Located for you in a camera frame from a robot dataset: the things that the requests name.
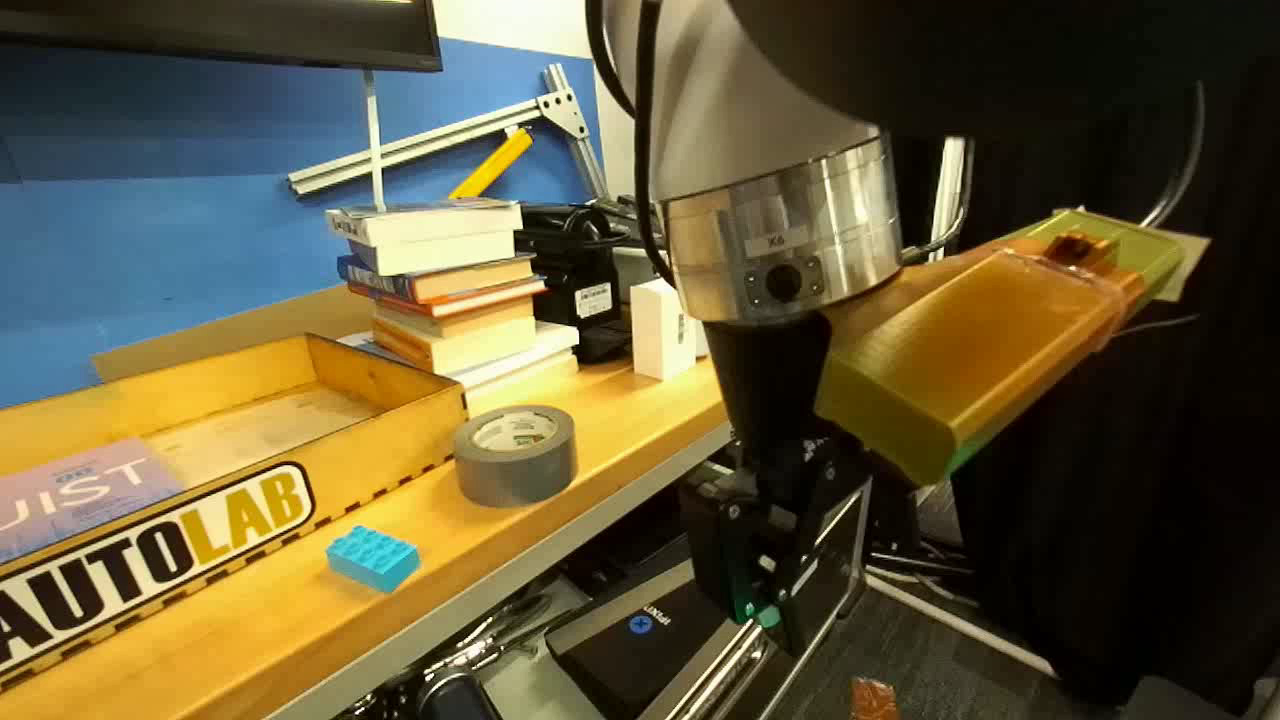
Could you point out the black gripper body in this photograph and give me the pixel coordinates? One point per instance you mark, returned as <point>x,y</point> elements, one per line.
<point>768,400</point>

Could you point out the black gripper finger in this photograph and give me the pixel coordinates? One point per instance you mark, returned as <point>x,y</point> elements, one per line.
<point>726,572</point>
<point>798,617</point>

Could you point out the blue Lego brick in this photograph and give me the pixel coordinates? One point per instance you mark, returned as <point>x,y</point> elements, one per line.
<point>375,558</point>

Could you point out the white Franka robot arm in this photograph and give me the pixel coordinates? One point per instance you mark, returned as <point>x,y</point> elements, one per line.
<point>747,105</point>

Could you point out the wooden drawer with Autolab label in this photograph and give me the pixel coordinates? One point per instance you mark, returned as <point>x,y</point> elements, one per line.
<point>387,425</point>

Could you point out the black flight case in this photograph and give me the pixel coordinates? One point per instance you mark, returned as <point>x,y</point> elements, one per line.
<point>640,641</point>

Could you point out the small orange object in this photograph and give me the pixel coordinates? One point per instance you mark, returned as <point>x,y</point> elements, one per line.
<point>873,699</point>

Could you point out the small white box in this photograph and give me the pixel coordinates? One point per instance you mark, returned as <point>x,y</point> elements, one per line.
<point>661,330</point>

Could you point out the black electronic device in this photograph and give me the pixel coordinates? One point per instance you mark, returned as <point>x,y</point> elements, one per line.
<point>584,287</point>

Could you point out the large white book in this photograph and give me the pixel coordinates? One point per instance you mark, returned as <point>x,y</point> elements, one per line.
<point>526,366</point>

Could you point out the thick yellow book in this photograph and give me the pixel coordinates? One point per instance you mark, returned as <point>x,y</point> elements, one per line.
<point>460,348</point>

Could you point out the thin red book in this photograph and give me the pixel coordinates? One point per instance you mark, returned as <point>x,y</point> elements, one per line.
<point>467,298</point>

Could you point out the tan book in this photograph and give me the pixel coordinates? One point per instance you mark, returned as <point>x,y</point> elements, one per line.
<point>460,323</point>

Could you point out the blue covered book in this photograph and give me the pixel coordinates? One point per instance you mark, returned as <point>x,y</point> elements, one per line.
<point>440,280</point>

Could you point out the yellow bar tool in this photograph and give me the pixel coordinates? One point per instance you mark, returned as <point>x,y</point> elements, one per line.
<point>488,163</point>

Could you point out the thick white book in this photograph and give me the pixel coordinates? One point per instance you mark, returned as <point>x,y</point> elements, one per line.
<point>425,221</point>

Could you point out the thin white pole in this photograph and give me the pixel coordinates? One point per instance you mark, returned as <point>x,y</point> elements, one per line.
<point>375,141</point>

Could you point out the purple booklet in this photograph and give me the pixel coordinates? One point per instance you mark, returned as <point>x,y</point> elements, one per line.
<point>83,494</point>

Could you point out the black monitor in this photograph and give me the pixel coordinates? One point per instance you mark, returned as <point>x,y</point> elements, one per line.
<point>220,25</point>

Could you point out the grey duct tape roll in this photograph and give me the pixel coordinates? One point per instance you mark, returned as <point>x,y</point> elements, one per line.
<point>512,473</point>

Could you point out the aluminium rail with bracket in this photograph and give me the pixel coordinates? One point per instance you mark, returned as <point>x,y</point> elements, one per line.
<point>425,141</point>

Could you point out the blue wall panel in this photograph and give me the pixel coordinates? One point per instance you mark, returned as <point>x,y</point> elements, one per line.
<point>162,215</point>

